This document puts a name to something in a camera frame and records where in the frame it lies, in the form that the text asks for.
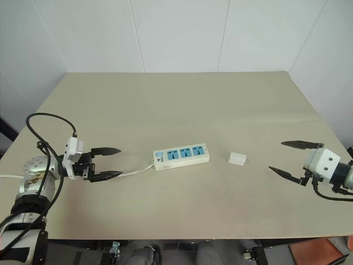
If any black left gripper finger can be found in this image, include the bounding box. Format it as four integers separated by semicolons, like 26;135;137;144
91;147;122;156
89;171;123;183

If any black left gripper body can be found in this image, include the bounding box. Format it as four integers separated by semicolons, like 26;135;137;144
72;151;97;182

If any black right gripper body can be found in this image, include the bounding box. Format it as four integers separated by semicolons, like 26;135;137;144
301;164;325;189

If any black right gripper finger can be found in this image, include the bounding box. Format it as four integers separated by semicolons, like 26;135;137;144
280;140;325;151
268;165;309;188

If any white plug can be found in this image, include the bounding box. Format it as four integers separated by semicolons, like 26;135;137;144
228;151;250;167

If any white blue power strip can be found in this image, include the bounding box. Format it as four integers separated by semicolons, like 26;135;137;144
152;142;211;171

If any orange red floor object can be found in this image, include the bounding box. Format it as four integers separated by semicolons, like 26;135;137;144
287;237;349;265

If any dark grey rounded shape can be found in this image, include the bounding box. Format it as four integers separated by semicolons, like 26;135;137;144
120;243;162;265

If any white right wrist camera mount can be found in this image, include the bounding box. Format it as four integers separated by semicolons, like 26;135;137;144
303;148;341;184

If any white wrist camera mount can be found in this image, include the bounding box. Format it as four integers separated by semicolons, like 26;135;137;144
61;136;84;181
303;148;341;184

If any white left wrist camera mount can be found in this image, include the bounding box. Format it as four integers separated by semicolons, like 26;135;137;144
61;136;84;181

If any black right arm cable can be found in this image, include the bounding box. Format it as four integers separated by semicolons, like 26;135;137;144
311;176;353;200

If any black frame beside table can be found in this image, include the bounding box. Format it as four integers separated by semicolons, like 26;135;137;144
0;115;21;160

